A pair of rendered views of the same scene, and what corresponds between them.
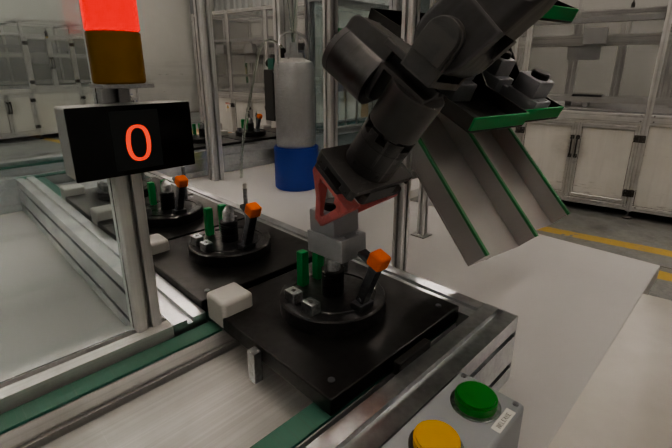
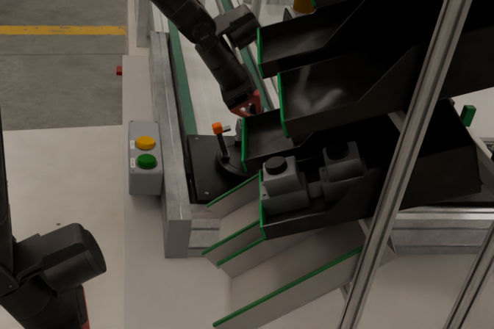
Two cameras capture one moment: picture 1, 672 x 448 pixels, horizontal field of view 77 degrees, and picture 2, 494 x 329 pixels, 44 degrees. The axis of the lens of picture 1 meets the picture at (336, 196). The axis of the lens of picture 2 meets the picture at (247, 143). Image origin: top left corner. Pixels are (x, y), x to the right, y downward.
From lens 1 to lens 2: 1.49 m
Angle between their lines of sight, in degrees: 104
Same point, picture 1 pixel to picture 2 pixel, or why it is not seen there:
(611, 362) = (117, 315)
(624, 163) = not seen: outside the picture
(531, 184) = (270, 311)
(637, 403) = (91, 288)
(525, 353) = (170, 284)
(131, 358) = not seen: hidden behind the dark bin
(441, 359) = (176, 175)
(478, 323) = (181, 201)
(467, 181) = not seen: hidden behind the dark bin
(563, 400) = (129, 262)
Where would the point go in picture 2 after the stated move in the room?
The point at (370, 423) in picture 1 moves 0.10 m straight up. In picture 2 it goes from (172, 144) to (176, 106)
